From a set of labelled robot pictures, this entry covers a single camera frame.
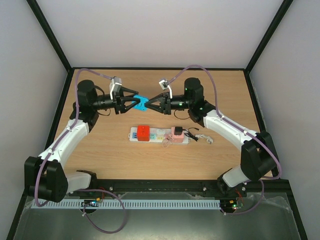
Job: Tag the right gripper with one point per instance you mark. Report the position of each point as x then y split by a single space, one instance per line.
167 104

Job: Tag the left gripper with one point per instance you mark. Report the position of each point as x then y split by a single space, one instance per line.
119 104

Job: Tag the blue plug adapter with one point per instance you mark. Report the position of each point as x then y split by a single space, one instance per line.
141 105

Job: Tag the red cube socket adapter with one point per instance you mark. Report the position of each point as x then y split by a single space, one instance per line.
143 133

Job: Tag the black power adapter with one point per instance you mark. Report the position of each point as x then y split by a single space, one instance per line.
178 130

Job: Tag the white usb charger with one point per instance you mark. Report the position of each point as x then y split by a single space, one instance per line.
160 132

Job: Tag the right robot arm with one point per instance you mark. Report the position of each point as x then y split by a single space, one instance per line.
257 150

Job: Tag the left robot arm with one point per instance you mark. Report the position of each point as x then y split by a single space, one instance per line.
44 175

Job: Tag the pink cube socket adapter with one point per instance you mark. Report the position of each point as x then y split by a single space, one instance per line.
177 138

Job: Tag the white power strip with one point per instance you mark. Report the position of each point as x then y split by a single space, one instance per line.
153 137

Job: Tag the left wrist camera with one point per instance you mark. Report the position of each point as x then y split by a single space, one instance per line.
115 86

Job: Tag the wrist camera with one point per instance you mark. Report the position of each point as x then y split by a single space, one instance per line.
115 86
164 84

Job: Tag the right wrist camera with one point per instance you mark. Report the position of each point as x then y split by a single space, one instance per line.
164 84

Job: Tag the black mounting rail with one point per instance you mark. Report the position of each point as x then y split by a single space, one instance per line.
205 188

